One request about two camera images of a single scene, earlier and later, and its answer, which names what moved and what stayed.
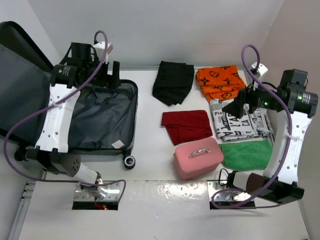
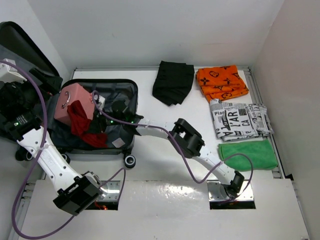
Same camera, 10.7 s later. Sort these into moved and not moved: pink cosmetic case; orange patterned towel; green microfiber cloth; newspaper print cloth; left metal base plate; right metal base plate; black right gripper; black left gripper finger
Moved: pink cosmetic case; black right gripper; black left gripper finger
Not moved: right metal base plate; left metal base plate; orange patterned towel; newspaper print cloth; green microfiber cloth
